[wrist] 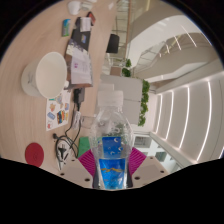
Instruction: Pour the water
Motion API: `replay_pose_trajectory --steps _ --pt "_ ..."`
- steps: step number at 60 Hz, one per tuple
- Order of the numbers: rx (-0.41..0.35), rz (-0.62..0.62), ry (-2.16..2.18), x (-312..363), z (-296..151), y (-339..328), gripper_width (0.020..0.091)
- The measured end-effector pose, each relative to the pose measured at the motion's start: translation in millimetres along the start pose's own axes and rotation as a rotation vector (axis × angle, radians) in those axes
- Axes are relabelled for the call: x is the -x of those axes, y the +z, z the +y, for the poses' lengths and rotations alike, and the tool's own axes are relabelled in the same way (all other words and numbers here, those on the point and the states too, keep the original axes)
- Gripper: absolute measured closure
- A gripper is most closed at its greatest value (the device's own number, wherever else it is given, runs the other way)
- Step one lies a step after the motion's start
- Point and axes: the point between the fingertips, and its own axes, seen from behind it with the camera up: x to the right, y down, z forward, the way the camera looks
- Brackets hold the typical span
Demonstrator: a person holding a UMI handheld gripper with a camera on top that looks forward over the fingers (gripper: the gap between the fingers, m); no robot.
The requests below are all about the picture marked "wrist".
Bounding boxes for white card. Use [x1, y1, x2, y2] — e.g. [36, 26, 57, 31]
[79, 16, 92, 33]

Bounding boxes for black office chair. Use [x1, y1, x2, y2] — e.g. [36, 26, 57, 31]
[105, 33, 120, 54]

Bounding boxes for tall clear shaker bottle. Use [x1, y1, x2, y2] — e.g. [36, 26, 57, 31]
[80, 114, 98, 137]

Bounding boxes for ceiling light strips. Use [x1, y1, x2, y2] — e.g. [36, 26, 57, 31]
[154, 79, 224, 163]

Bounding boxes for flat round red coaster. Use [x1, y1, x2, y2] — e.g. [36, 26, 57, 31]
[25, 142, 45, 168]

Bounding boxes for white ceramic mug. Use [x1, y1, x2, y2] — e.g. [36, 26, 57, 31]
[21, 51, 70, 100]

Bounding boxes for black tangled cables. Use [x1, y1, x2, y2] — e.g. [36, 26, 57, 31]
[52, 109, 83, 171]

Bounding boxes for black power adapter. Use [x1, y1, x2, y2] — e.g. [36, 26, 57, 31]
[73, 87, 86, 104]

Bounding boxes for red phone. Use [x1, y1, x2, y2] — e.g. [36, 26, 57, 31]
[86, 11, 97, 27]

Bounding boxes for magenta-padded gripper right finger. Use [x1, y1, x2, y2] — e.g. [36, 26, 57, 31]
[126, 147, 169, 188]

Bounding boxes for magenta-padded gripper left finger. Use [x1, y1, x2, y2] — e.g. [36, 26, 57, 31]
[61, 148, 98, 188]

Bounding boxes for clear blue-label water bottle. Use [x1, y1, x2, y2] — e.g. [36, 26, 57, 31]
[89, 89, 135, 190]

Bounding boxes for open paper booklet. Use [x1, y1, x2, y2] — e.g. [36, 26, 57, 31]
[64, 38, 94, 88]

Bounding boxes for small potted plants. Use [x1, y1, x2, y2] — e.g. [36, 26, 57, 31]
[121, 58, 133, 78]

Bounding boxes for small teal box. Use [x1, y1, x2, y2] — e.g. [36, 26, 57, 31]
[61, 18, 72, 38]

